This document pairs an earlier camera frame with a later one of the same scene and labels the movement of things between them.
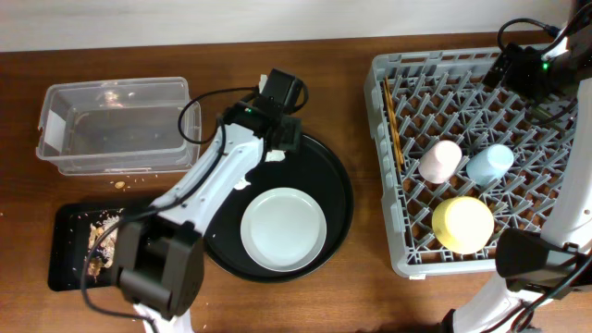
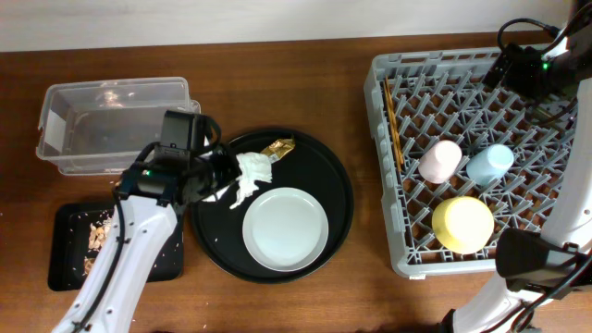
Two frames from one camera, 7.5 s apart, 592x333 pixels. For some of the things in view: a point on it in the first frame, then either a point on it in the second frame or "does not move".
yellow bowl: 463,224 does not move
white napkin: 271,155 → 254,168
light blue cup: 489,166 does not move
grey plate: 283,229 does not move
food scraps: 103,254 does not move
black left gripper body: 294,138 → 218,171
